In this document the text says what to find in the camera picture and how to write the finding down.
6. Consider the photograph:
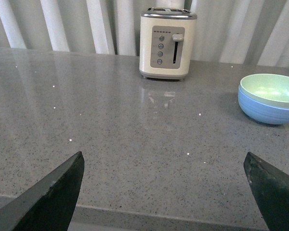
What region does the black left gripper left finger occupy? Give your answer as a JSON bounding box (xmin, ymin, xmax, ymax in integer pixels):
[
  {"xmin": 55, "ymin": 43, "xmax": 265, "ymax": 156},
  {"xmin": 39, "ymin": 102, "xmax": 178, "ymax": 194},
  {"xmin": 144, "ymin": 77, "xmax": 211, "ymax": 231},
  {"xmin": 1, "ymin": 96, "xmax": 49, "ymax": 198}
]
[{"xmin": 0, "ymin": 152, "xmax": 84, "ymax": 231}]

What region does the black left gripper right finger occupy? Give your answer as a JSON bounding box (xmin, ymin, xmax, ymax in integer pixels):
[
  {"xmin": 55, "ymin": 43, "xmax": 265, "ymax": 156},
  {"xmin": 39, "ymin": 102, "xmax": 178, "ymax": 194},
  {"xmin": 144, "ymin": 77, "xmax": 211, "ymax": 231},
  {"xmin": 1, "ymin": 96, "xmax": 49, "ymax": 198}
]
[{"xmin": 243, "ymin": 152, "xmax": 289, "ymax": 231}]

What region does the cream toaster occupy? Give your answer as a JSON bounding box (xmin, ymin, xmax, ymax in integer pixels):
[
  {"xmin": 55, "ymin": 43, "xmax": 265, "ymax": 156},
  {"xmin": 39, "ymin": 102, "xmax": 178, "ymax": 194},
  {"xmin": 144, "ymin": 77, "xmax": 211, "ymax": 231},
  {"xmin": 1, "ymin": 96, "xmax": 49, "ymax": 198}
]
[{"xmin": 139, "ymin": 7, "xmax": 197, "ymax": 80}]

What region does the green bowl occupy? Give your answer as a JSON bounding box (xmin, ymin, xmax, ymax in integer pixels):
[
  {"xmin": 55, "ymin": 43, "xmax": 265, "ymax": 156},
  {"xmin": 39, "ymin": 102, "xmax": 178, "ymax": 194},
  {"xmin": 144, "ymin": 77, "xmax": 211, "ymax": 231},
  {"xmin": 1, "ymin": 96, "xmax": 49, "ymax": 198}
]
[{"xmin": 240, "ymin": 74, "xmax": 289, "ymax": 109}]

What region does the blue bowl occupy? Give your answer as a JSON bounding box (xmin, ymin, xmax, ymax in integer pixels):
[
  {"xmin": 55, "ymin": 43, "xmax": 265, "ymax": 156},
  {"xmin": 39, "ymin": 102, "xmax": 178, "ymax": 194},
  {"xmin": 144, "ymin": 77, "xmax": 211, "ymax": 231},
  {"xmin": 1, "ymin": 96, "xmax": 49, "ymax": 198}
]
[{"xmin": 238, "ymin": 87, "xmax": 289, "ymax": 125}]

